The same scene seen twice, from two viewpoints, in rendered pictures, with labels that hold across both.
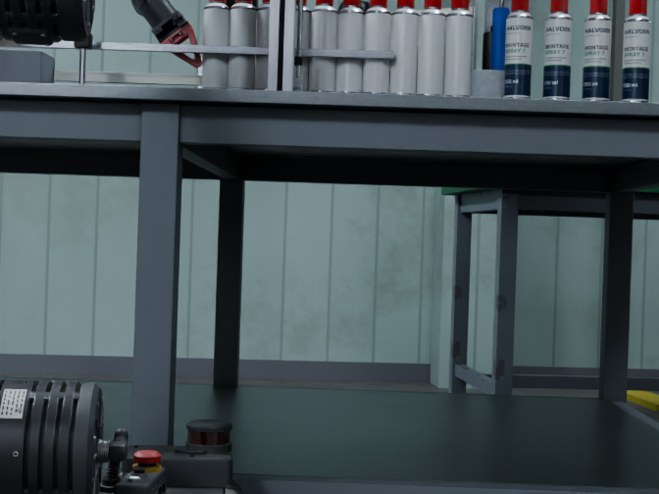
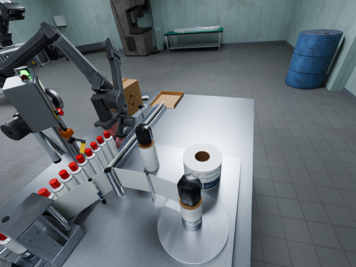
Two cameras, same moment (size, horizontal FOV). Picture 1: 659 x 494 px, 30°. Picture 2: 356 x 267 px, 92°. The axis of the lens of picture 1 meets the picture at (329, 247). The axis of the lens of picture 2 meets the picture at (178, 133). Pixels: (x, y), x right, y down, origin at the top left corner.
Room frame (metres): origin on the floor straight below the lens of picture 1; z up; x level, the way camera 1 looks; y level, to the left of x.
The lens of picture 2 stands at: (3.08, -0.39, 1.66)
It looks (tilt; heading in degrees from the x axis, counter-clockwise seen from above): 37 degrees down; 113
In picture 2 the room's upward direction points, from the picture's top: 7 degrees counter-clockwise
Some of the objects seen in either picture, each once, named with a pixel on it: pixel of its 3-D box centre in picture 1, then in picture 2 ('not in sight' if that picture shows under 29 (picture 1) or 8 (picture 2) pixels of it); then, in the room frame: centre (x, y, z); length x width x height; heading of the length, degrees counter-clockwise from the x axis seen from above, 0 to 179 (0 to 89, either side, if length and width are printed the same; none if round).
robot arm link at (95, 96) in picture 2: not in sight; (100, 101); (2.55, 0.11, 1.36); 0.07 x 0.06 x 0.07; 7
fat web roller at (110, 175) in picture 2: not in sight; (114, 182); (2.55, 0.00, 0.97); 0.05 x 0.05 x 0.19
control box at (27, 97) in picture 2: not in sight; (34, 101); (2.28, 0.03, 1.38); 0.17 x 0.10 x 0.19; 144
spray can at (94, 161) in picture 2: (296, 41); (94, 162); (2.37, 0.08, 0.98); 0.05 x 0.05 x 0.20
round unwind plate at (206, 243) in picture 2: not in sight; (192, 221); (2.96, -0.04, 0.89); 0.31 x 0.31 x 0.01
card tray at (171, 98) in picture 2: not in sight; (167, 98); (2.38, 1.14, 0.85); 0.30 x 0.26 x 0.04; 89
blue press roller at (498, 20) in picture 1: (499, 50); not in sight; (2.40, -0.32, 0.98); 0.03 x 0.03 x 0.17
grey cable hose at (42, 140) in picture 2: not in sight; (46, 145); (2.26, -0.02, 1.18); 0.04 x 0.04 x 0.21
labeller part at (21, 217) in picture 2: not in sight; (25, 213); (2.45, -0.29, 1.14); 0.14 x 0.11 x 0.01; 89
